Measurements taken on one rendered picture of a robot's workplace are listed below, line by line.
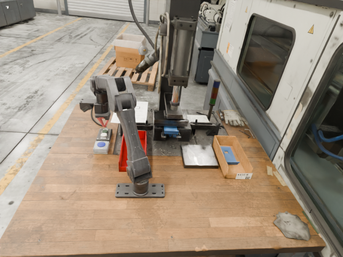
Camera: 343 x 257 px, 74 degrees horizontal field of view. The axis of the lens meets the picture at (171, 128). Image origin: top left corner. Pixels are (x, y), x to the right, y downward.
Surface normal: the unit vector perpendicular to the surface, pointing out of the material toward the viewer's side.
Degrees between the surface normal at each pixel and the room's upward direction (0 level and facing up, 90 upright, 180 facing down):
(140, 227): 0
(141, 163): 54
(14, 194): 0
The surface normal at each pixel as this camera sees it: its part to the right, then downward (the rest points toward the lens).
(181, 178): 0.10, -0.83
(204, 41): 0.03, 0.56
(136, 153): 0.50, -0.07
